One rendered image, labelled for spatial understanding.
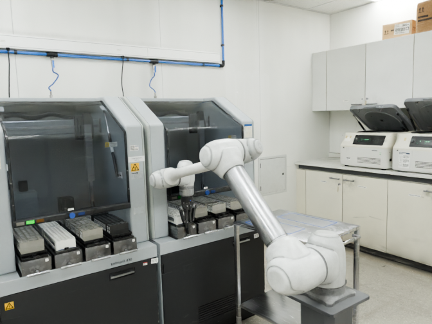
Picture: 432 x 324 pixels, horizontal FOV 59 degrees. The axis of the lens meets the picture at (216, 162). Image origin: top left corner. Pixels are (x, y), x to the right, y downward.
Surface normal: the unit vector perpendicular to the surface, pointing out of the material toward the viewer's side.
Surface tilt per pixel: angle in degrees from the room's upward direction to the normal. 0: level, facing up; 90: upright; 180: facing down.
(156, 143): 90
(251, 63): 90
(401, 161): 90
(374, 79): 90
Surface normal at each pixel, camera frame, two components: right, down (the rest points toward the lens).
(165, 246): 0.59, 0.07
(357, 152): -0.83, 0.09
